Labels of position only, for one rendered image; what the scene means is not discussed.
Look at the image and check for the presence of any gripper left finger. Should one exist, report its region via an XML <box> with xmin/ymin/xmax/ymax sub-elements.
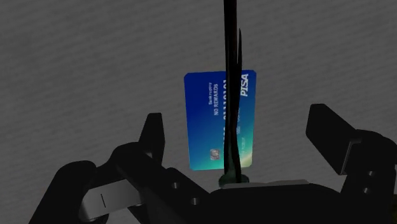
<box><xmin>28</xmin><ymin>112</ymin><xmax>212</xmax><ymax>224</ymax></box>

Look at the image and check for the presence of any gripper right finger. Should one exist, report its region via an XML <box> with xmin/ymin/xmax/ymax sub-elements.
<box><xmin>305</xmin><ymin>103</ymin><xmax>397</xmax><ymax>224</ymax></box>

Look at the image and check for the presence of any blue bank card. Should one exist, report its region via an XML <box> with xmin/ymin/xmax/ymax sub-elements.
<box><xmin>183</xmin><ymin>69</ymin><xmax>257</xmax><ymax>171</ymax></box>

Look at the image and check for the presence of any thin black upright stem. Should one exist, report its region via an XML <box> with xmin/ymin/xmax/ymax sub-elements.
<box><xmin>218</xmin><ymin>0</ymin><xmax>250</xmax><ymax>188</ymax></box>

